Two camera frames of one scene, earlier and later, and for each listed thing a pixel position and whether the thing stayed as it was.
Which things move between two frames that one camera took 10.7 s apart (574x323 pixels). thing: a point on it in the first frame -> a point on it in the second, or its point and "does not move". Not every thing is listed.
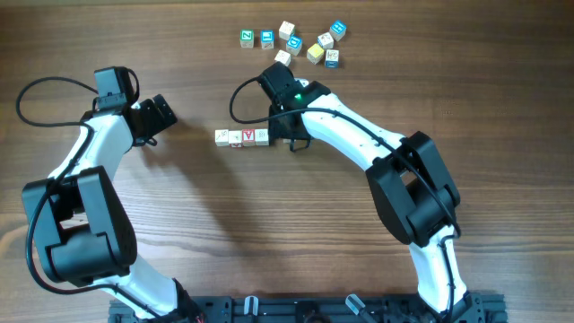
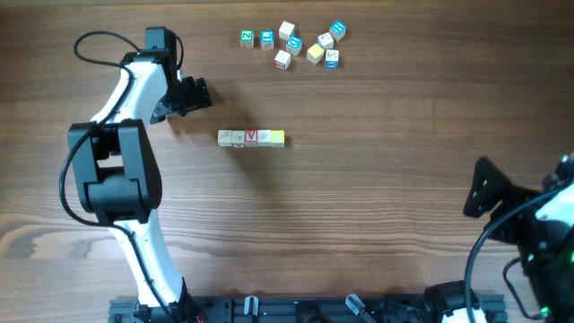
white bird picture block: x=261 y=137 does not move
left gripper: x=159 y=122 -> x=194 y=101
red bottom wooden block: x=235 y=138 does not move
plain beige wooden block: x=221 y=137 does not move
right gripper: x=275 y=132 -> x=491 y=178
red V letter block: x=248 y=137 does not move
